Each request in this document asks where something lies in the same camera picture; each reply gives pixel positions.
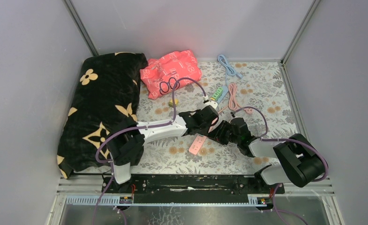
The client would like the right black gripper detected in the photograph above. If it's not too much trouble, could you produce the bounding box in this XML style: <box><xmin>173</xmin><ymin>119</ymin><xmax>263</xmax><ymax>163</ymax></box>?
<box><xmin>207</xmin><ymin>120</ymin><xmax>240</xmax><ymax>145</ymax></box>

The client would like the pink power strip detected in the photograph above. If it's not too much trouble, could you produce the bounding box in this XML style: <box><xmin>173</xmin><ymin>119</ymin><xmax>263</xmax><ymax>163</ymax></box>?
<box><xmin>188</xmin><ymin>82</ymin><xmax>254</xmax><ymax>156</ymax></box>

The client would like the green plug cube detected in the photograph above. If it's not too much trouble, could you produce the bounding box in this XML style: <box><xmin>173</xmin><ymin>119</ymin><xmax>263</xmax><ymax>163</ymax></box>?
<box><xmin>210</xmin><ymin>92</ymin><xmax>221</xmax><ymax>101</ymax></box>
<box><xmin>215</xmin><ymin>87</ymin><xmax>224</xmax><ymax>96</ymax></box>

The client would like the green plug cube bottom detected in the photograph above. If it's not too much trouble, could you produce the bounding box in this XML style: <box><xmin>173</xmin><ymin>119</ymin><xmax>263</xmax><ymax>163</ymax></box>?
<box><xmin>215</xmin><ymin>87</ymin><xmax>224</xmax><ymax>96</ymax></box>

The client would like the blue power strip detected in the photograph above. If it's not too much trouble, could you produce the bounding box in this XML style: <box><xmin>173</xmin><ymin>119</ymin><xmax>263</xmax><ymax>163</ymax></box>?
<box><xmin>217</xmin><ymin>54</ymin><xmax>243</xmax><ymax>104</ymax></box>

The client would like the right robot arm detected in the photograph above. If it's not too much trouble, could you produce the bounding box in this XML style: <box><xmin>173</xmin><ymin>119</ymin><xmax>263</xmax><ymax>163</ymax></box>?
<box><xmin>207</xmin><ymin>118</ymin><xmax>328</xmax><ymax>193</ymax></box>

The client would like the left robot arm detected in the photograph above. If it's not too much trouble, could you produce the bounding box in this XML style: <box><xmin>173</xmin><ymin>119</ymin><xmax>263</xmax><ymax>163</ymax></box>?
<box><xmin>103</xmin><ymin>105</ymin><xmax>218</xmax><ymax>193</ymax></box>

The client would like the yellow plug cube top-left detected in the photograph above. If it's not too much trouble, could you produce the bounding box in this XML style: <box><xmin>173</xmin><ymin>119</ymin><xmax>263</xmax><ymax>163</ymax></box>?
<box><xmin>168</xmin><ymin>99</ymin><xmax>179</xmax><ymax>107</ymax></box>

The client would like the floral table mat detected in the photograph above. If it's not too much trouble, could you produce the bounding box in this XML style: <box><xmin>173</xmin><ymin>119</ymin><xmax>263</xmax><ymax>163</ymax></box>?
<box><xmin>131</xmin><ymin>62</ymin><xmax>298</xmax><ymax>174</ymax></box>

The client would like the pink patterned bag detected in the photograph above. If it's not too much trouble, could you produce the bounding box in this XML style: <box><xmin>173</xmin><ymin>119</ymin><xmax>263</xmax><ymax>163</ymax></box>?
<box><xmin>140</xmin><ymin>50</ymin><xmax>202</xmax><ymax>100</ymax></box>

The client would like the black floral blanket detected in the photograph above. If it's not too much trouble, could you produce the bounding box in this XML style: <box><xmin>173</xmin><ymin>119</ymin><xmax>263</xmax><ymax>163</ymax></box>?
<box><xmin>57</xmin><ymin>52</ymin><xmax>148</xmax><ymax>180</ymax></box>

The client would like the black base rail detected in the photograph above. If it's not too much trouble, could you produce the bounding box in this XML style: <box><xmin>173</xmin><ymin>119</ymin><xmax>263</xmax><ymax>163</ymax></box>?
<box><xmin>102</xmin><ymin>174</ymin><xmax>285</xmax><ymax>205</ymax></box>

